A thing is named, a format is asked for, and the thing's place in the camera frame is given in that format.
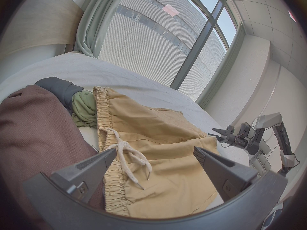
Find brown garment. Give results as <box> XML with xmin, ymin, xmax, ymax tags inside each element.
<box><xmin>0</xmin><ymin>84</ymin><xmax>106</xmax><ymax>225</ymax></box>

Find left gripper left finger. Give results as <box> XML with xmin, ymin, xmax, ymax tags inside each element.
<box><xmin>50</xmin><ymin>148</ymin><xmax>117</xmax><ymax>203</ymax></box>

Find grey-green curtain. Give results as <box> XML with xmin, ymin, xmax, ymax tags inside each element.
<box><xmin>73</xmin><ymin>0</ymin><xmax>131</xmax><ymax>58</ymax></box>

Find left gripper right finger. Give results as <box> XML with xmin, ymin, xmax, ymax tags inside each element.
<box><xmin>193</xmin><ymin>147</ymin><xmax>258</xmax><ymax>204</ymax></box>

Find tan drawstring shorts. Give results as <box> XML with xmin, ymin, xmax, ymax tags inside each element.
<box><xmin>92</xmin><ymin>86</ymin><xmax>219</xmax><ymax>217</ymax></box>

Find window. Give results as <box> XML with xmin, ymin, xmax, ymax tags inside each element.
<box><xmin>97</xmin><ymin>0</ymin><xmax>243</xmax><ymax>100</ymax></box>

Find bed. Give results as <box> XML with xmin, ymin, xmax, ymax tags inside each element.
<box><xmin>0</xmin><ymin>0</ymin><xmax>240</xmax><ymax>215</ymax></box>

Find dark grey garment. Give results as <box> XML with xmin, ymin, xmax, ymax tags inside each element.
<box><xmin>35</xmin><ymin>77</ymin><xmax>84</xmax><ymax>115</ymax></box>

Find green garment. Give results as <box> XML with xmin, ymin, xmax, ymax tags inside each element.
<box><xmin>71</xmin><ymin>90</ymin><xmax>98</xmax><ymax>129</ymax></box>

